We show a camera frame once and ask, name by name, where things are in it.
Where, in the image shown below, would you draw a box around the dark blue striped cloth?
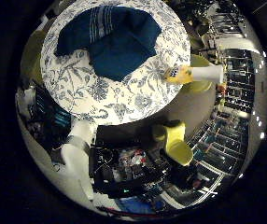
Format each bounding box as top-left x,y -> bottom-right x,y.
53,5 -> 163,82

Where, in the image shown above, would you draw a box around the black electronics box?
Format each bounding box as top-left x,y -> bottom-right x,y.
88,124 -> 172,200

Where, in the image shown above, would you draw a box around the yellow-green round chair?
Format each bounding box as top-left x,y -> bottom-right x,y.
179,54 -> 217,94

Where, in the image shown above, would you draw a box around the blue floral white tablecloth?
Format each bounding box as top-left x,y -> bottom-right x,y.
39,0 -> 192,126

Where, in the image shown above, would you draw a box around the dark metal shelving rack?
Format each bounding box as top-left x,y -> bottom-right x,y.
186,6 -> 267,200

